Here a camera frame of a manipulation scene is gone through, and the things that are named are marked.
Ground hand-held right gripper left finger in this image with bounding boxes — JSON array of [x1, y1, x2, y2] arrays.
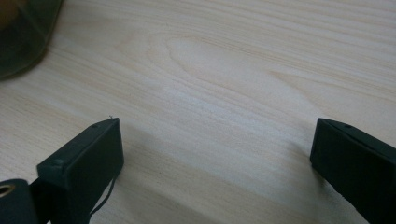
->
[[35, 117, 125, 224]]

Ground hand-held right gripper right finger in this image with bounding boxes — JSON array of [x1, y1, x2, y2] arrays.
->
[[309, 118, 396, 224]]

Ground dark translucent storage box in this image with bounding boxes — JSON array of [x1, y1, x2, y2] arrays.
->
[[0, 0, 65, 80]]

